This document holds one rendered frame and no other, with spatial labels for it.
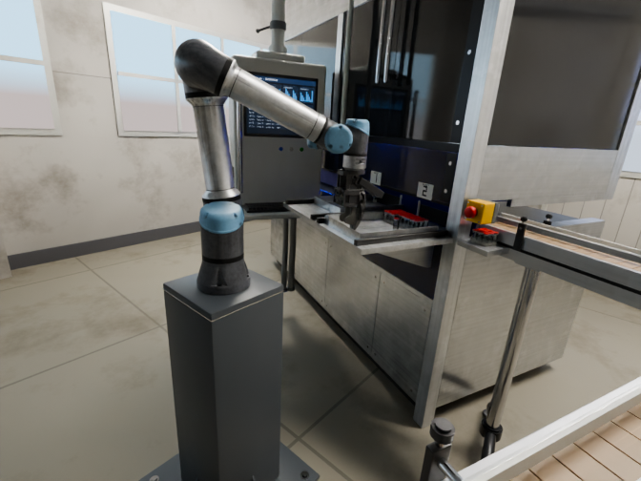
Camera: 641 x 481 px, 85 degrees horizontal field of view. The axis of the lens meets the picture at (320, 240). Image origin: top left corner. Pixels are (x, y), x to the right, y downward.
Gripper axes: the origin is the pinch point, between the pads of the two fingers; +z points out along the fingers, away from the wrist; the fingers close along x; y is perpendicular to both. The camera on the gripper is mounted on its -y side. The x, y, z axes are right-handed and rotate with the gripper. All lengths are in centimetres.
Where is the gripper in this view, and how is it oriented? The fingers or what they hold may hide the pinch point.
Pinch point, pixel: (354, 227)
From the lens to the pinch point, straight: 122.0
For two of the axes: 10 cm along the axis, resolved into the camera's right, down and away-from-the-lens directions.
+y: -9.0, 1.0, -4.3
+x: 4.4, 3.0, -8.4
